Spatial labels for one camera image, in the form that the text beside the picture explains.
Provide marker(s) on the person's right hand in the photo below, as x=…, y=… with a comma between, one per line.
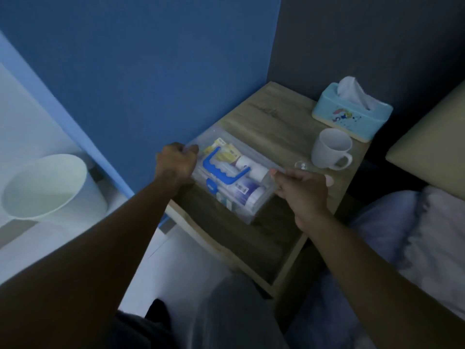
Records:
x=303, y=194

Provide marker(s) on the white waste bin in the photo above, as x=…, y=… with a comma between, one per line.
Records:
x=47, y=188

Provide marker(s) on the white blanket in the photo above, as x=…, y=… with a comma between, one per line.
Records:
x=410, y=232

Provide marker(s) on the beige pillow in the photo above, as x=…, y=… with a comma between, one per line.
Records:
x=432, y=148

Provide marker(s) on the small clear glass cap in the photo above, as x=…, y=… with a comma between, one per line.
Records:
x=301, y=165

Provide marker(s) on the teal tissue box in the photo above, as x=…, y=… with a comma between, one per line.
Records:
x=350, y=118

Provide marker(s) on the blue and white medicine box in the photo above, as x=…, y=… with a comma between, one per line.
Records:
x=245, y=192

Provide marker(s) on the person's grey trouser leg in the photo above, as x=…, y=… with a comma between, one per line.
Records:
x=236, y=316

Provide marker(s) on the yellow medicine packet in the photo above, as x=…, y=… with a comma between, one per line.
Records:
x=225, y=150

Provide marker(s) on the person's left hand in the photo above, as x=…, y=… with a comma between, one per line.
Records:
x=174, y=165

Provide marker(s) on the wooden bedside table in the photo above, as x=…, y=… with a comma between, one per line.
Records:
x=268, y=116

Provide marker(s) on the white mug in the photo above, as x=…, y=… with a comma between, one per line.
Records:
x=331, y=148

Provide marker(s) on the person's right fingers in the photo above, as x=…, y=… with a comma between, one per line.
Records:
x=281, y=176

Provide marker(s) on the person's left forearm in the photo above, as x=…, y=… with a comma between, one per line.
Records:
x=83, y=258

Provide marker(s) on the white tissue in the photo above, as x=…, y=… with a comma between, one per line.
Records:
x=354, y=91

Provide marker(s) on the person's right forearm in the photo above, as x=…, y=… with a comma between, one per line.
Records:
x=377, y=287

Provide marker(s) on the white medicine bottle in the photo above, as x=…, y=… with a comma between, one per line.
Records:
x=252, y=167

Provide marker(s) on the person's left fingers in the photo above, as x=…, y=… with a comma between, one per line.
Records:
x=190, y=149

